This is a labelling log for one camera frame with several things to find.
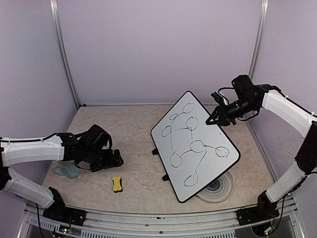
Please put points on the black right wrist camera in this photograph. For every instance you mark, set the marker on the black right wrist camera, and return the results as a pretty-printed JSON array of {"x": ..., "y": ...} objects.
[{"x": 241, "y": 85}]

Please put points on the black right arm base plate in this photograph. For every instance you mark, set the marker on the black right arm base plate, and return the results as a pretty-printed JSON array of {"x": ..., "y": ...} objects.
[{"x": 251, "y": 215}]

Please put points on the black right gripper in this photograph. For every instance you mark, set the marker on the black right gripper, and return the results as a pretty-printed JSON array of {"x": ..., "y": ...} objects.
[{"x": 224, "y": 117}]

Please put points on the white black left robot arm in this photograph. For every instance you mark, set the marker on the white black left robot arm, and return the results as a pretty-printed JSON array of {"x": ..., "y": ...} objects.
[{"x": 56, "y": 147}]

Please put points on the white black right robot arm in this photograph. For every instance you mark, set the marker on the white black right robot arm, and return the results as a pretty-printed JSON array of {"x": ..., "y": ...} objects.
[{"x": 251, "y": 99}]

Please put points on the white whiteboard black frame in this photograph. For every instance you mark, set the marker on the white whiteboard black frame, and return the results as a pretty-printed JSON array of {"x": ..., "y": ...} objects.
[{"x": 192, "y": 153}]

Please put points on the light blue mug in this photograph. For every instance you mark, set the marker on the light blue mug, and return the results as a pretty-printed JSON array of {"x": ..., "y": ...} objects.
[{"x": 67, "y": 169}]

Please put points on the right aluminium frame post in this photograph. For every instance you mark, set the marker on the right aluminium frame post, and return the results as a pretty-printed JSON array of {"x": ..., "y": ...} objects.
[{"x": 259, "y": 38}]

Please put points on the aluminium frame post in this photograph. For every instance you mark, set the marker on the aluminium frame post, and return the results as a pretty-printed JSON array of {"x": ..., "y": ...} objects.
[
  {"x": 259, "y": 38},
  {"x": 63, "y": 54}
]

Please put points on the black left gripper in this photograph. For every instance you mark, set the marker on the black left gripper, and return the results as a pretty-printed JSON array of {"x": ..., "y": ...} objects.
[{"x": 109, "y": 162}]

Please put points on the grey spiral pattern plate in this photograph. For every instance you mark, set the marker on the grey spiral pattern plate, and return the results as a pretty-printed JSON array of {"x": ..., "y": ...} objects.
[{"x": 219, "y": 190}]

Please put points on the front aluminium rail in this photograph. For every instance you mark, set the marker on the front aluminium rail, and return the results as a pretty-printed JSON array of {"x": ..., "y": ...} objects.
[{"x": 214, "y": 224}]

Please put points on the left aluminium frame post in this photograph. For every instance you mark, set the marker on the left aluminium frame post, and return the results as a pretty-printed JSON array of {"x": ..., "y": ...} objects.
[{"x": 63, "y": 54}]

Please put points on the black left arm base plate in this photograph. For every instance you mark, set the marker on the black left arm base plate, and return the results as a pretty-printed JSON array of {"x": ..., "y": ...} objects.
[{"x": 67, "y": 215}]

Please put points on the yellow bone-shaped eraser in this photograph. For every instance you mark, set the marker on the yellow bone-shaped eraser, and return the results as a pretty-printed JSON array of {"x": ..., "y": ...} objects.
[{"x": 117, "y": 184}]

